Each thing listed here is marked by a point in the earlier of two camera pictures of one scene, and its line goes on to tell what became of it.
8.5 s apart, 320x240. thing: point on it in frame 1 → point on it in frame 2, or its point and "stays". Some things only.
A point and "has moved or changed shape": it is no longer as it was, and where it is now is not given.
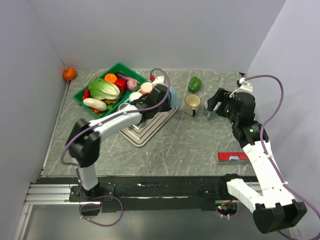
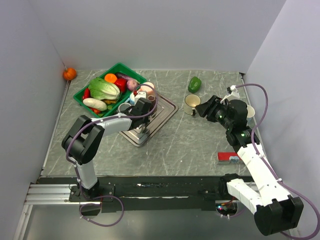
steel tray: x=139 y=134 stays
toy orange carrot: x=110 y=78 stays
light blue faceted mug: x=175 y=99 has moved or changed shape
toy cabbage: x=101 y=90 stays
